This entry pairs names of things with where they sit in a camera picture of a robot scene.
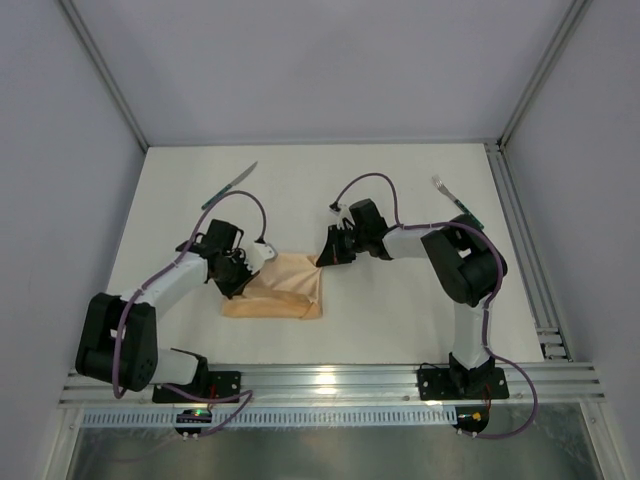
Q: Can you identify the beige cloth napkin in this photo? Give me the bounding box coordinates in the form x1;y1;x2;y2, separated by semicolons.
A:
221;253;323;320

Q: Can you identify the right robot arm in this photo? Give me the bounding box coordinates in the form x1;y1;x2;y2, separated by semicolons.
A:
316;199;509;401

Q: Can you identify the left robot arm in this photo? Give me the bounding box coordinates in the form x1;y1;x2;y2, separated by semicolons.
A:
75;219;277;397

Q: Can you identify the left controller board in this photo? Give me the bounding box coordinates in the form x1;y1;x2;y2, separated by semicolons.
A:
174;408;213;440

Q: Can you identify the controller board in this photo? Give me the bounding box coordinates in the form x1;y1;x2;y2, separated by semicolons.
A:
174;408;213;440
453;408;490;438

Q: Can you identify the right controller board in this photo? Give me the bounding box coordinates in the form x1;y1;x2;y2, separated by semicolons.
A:
453;408;490;438

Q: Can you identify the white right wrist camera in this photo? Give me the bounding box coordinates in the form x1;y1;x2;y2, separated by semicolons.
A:
329;202;353;230

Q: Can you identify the green handled knife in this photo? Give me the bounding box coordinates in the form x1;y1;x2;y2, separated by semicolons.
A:
201;161;258;211

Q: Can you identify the green handled fork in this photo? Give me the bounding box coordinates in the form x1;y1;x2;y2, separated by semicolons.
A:
431;175;484;230

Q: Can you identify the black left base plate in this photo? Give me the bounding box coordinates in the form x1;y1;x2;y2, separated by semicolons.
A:
152;368;242;404

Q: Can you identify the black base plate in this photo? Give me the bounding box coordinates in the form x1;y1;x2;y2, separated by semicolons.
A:
416;365;510;401
152;368;242;404

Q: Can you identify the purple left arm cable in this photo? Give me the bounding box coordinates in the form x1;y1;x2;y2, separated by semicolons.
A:
112;189;270;464

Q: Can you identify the slotted cable duct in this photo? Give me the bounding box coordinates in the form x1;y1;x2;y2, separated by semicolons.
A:
81;404;456;428

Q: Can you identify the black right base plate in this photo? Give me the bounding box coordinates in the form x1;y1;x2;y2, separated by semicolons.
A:
416;365;510;401

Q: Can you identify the aluminium frame rail right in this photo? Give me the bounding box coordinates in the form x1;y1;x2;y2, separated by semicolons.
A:
484;140;574;362

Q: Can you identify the left rear aluminium post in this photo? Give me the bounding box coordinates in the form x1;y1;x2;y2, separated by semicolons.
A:
56;0;150;153

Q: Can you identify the aluminium post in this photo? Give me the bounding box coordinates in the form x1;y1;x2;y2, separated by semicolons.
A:
497;0;592;149
56;0;150;153

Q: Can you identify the front aluminium rail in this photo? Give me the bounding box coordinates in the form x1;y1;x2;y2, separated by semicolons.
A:
58;362;605;408

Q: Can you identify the right rear aluminium post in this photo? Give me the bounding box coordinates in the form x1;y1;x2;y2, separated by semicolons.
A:
497;0;592;149

